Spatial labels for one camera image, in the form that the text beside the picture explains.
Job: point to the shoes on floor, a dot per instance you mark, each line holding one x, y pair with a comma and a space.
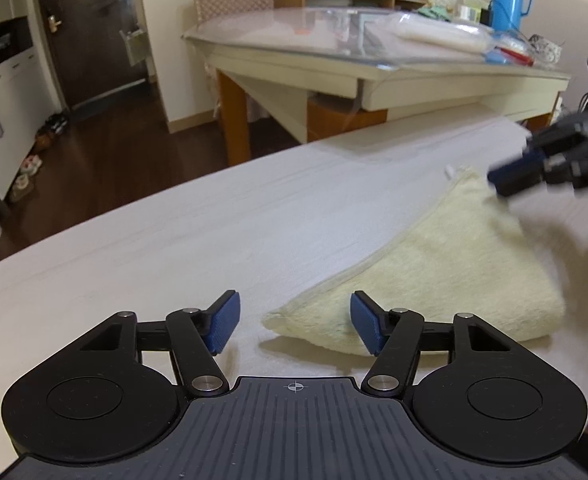
23, 183

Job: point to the cream yellow towel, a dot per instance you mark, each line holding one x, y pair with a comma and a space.
467, 254

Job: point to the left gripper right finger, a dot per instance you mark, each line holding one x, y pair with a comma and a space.
393, 338

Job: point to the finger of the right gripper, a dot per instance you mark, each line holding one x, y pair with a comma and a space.
510, 185
517, 167

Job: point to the cream dining table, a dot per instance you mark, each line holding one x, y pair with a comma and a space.
320, 72

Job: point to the dark brown door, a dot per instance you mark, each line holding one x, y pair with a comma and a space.
86, 41

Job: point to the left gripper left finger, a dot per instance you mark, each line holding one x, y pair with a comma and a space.
196, 337

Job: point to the red handled screwdriver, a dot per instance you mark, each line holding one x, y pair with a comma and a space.
515, 57

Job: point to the plastic bag of white cloth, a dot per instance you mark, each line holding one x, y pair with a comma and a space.
460, 37

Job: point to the grey white cabinet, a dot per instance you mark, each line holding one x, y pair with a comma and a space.
25, 104

